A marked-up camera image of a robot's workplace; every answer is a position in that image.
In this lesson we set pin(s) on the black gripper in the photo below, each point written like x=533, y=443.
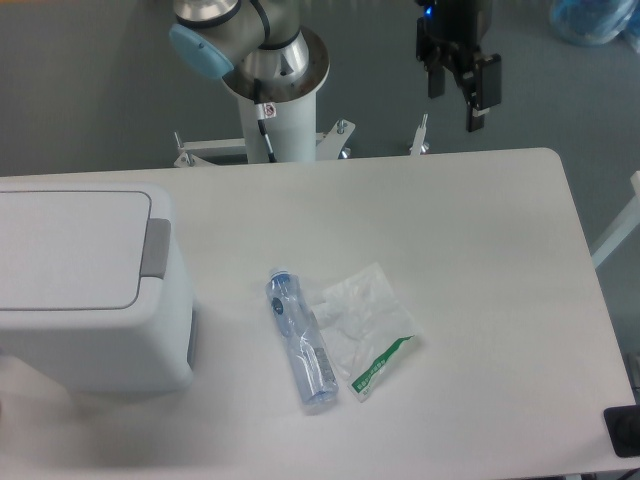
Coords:
x=451, y=31

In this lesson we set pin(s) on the white trash can lid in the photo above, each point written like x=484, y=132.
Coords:
x=64, y=250

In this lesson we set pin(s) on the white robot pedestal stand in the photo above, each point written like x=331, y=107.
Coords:
x=273, y=132

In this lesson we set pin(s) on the white frame leg right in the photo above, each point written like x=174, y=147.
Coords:
x=619, y=229

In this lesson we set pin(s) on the white trash can body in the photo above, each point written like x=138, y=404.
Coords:
x=147, y=347

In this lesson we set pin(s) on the clear plastic water bottle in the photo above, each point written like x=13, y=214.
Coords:
x=303, y=343

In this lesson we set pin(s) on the black device table edge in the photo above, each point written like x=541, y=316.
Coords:
x=622, y=424

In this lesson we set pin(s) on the blue plastic bag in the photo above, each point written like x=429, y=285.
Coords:
x=590, y=23

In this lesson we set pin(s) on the clear plastic bag green stripe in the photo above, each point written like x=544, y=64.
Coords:
x=366, y=329

